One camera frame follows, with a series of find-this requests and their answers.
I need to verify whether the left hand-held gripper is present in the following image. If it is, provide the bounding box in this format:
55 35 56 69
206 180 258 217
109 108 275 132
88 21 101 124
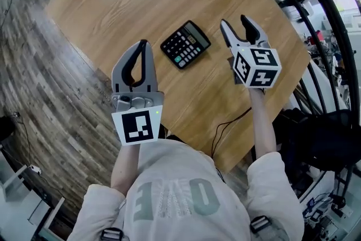
111 39 165 147

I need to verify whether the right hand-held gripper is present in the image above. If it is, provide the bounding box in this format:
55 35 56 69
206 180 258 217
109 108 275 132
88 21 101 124
219 14 283 90

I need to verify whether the black calculator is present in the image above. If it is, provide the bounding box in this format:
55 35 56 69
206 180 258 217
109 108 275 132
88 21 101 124
160 19 212 71

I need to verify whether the person's left forearm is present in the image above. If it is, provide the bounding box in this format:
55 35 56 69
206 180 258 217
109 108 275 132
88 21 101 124
110 143 142 197

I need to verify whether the person's right forearm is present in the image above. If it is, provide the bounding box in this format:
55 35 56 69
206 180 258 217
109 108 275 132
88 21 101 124
248 87 278 164

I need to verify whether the black office chair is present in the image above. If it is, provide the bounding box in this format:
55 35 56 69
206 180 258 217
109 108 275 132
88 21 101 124
270 108 361 199

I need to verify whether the person's white printed shirt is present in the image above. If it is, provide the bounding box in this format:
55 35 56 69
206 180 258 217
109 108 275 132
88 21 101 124
67 137 306 241

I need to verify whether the white slatted rack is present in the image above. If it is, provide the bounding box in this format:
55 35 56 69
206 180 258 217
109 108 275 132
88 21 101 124
0 146 66 241

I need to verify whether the dark red cable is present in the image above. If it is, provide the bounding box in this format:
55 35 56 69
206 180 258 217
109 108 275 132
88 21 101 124
210 106 253 158

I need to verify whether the thin black cable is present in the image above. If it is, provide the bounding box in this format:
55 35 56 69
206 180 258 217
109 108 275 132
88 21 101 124
12 111 37 169

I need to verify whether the black strap buckle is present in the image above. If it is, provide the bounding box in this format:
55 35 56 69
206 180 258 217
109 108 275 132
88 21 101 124
99 226 124 241
249 215 273 234

